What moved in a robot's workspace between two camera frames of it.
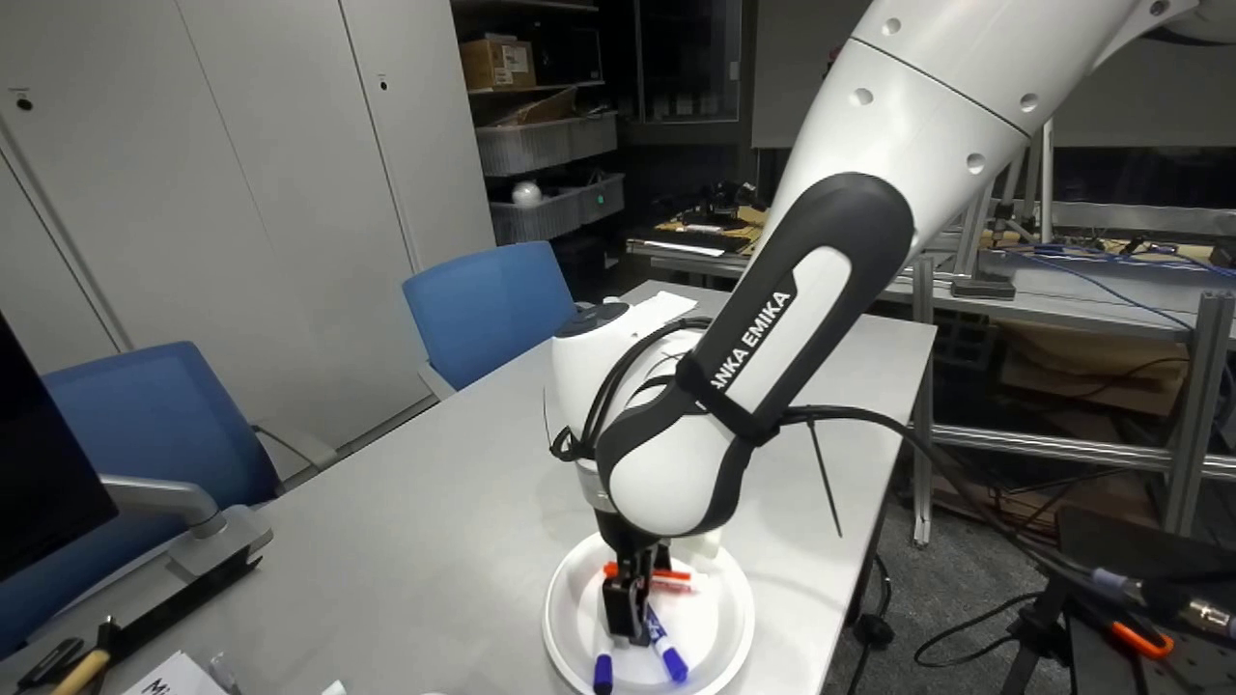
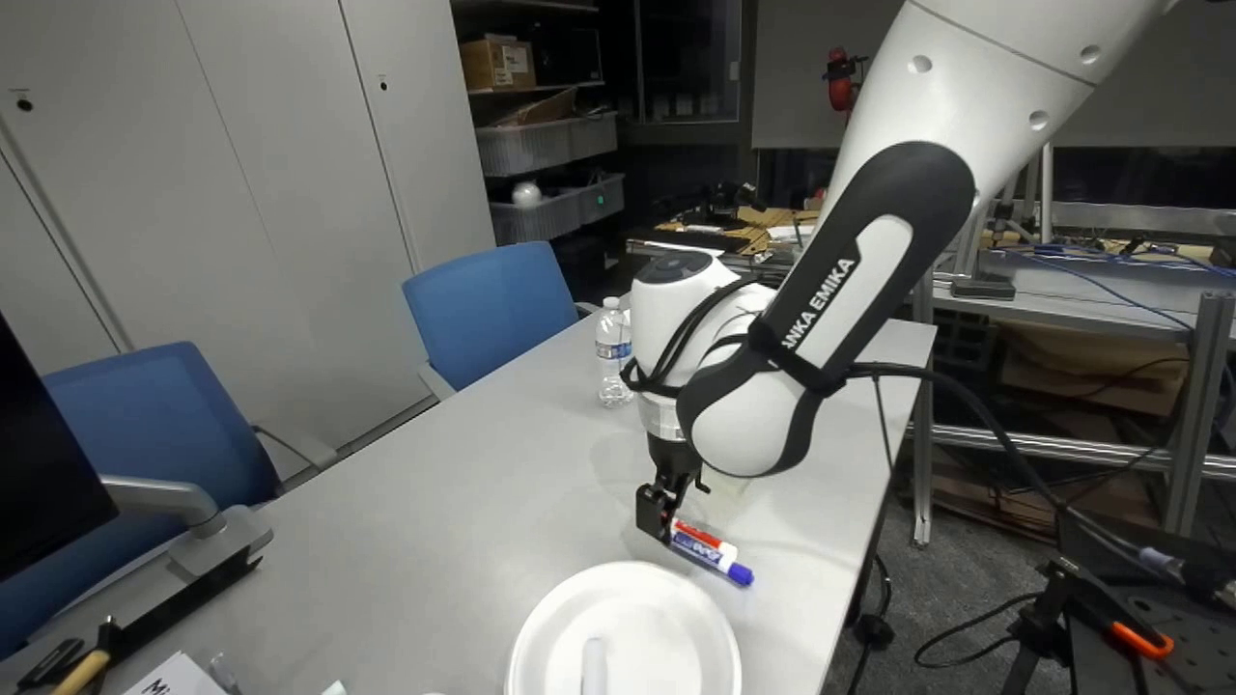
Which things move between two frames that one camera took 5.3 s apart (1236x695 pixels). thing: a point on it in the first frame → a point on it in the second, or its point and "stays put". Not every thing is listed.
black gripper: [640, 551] → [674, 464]
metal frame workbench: [1059, 342] stays put
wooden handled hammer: [130, 633] stays put
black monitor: [48, 482] stays put
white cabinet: [254, 179] stays put
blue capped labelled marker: [661, 642] → [711, 551]
